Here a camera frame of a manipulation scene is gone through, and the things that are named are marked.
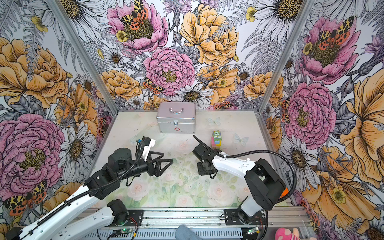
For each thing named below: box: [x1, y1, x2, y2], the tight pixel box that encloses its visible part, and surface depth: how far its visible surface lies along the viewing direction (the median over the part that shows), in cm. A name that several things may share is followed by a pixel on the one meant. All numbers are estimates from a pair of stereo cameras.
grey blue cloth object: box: [175, 224, 201, 240], surface depth 69 cm
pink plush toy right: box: [275, 227, 318, 240], surface depth 66 cm
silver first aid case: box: [156, 102, 196, 134], surface depth 103 cm
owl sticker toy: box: [212, 130, 222, 145], surface depth 96 cm
